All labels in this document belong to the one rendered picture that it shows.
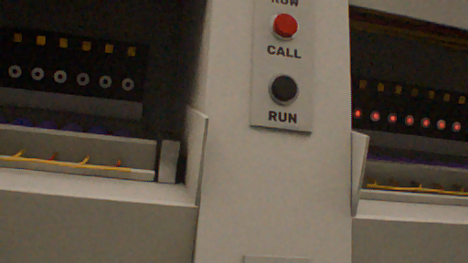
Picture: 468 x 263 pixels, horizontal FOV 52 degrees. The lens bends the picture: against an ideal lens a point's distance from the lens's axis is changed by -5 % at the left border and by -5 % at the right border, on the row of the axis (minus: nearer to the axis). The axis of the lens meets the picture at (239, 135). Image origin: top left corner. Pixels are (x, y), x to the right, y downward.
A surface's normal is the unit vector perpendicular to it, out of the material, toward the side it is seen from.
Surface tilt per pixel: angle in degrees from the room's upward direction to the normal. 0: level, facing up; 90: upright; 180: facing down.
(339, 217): 90
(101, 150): 112
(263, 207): 90
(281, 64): 90
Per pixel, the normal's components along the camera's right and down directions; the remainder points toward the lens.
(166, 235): 0.21, 0.14
